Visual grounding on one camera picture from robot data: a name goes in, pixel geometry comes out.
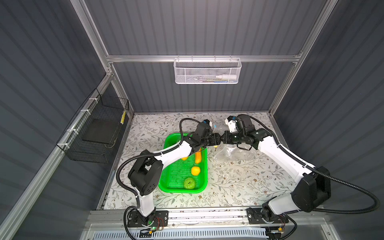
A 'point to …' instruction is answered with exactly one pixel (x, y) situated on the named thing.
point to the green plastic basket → (181, 176)
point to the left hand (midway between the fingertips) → (219, 138)
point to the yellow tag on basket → (123, 117)
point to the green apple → (189, 183)
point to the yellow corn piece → (215, 146)
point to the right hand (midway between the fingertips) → (221, 139)
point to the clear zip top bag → (232, 153)
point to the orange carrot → (198, 156)
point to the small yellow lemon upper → (184, 158)
